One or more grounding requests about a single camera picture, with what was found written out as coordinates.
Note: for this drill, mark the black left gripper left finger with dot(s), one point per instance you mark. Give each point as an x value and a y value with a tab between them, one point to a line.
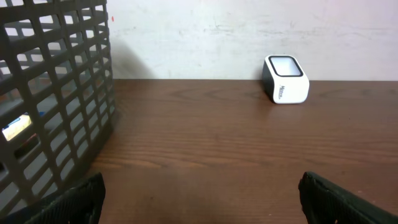
81	203

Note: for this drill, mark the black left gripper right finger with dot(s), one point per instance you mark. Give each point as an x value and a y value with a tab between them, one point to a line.
324	202

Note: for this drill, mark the yellow white snack bag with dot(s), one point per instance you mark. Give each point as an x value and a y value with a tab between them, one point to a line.
16	127

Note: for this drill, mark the white barcode scanner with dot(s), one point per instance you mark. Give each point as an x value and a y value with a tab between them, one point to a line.
283	80

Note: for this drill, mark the dark grey plastic basket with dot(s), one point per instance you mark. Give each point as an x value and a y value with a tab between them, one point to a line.
56	67

